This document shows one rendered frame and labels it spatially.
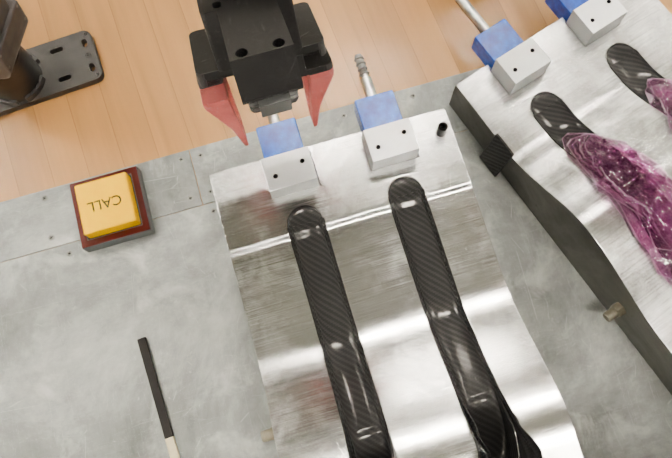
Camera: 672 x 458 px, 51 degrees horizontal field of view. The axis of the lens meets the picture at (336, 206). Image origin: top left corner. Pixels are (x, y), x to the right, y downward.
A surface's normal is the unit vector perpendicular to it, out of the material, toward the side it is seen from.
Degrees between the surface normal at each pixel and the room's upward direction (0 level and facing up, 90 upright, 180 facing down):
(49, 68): 0
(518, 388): 24
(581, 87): 0
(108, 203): 0
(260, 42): 30
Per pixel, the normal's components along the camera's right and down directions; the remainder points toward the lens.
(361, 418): -0.11, -0.65
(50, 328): -0.01, -0.25
